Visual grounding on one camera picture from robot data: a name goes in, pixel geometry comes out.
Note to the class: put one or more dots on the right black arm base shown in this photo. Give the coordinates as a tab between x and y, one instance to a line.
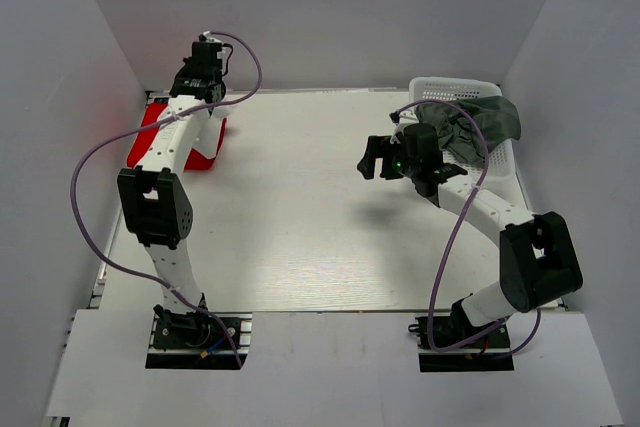
487	354

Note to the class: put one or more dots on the grey t shirt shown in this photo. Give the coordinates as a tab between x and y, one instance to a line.
496	116

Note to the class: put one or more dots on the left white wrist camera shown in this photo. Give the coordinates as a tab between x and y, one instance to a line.
208	37

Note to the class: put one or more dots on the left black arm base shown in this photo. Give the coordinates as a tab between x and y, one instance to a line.
194	341

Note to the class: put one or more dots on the white plastic basket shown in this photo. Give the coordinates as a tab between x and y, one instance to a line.
502	160

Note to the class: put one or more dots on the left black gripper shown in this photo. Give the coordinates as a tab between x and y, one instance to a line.
188	62

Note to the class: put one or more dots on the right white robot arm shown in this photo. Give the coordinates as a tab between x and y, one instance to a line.
537	259

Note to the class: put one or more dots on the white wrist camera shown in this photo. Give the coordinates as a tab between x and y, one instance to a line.
402	118
208	37

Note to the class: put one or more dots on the folded red t shirt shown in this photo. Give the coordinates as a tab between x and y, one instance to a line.
143	141

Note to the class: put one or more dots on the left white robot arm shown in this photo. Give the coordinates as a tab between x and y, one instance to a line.
155	204

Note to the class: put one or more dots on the white t shirt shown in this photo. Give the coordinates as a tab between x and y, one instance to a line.
211	135

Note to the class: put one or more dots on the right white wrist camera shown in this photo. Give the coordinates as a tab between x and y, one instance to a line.
402	118

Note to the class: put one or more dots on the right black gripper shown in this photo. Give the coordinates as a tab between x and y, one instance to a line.
378	146

